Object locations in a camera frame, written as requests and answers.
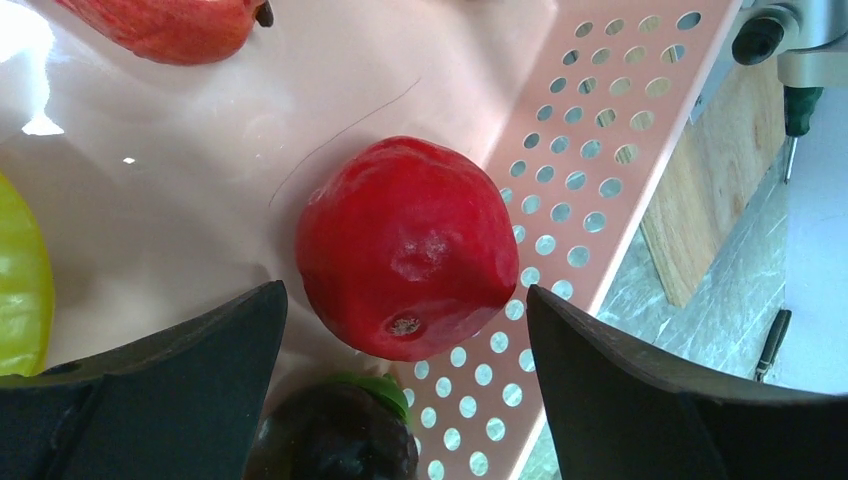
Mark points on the red apple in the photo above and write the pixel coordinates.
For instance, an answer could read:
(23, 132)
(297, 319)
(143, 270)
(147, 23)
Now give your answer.
(407, 250)

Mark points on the pink plastic perforated basket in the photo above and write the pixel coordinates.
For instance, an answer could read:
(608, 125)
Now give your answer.
(163, 191)

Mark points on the yellow star fruit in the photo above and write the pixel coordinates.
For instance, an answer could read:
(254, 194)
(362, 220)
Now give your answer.
(27, 288)

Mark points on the wooden block stand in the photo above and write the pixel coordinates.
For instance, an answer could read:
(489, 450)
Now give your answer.
(715, 168)

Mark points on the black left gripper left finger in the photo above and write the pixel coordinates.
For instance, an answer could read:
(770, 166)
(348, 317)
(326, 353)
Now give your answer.
(182, 403)

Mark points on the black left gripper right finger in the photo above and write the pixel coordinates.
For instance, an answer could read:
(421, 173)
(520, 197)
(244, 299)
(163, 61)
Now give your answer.
(621, 408)

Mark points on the red orange mango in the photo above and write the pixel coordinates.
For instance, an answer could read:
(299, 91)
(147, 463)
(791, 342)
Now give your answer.
(173, 32)

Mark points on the dark purple fruit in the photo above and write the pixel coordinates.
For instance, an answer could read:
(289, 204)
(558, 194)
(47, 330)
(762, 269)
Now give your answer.
(348, 426)

